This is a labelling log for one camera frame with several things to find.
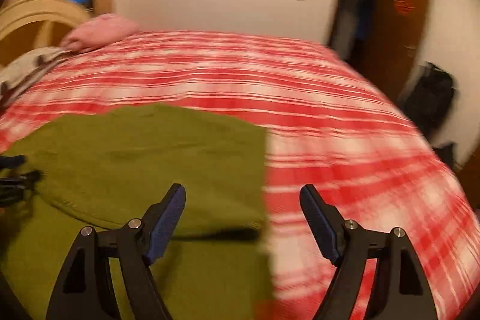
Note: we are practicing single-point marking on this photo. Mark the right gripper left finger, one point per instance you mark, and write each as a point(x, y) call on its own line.
point(84, 287)

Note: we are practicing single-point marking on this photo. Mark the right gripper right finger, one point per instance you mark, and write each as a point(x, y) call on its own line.
point(400, 288)

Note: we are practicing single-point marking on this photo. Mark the green knit sweater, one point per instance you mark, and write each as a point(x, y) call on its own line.
point(103, 170)

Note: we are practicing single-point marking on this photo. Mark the white patterned pillow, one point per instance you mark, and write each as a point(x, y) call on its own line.
point(26, 70)

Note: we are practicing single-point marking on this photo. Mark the pink pillow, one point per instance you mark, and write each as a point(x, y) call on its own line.
point(98, 32)

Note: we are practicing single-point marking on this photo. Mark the red plaid bed cover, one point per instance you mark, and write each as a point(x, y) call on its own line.
point(329, 127)

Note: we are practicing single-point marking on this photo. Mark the cream wooden headboard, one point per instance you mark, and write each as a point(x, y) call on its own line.
point(33, 24)

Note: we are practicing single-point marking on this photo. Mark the brown wooden door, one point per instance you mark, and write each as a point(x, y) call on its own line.
point(377, 42)

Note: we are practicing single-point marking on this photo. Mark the red door decoration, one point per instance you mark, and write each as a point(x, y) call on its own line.
point(404, 7)

